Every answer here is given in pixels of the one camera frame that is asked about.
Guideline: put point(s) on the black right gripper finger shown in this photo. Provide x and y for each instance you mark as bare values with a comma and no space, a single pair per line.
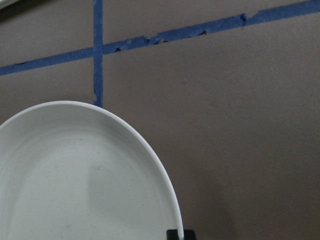
172,234

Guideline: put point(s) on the white round plate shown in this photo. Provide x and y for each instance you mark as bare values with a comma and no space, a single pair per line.
74,171

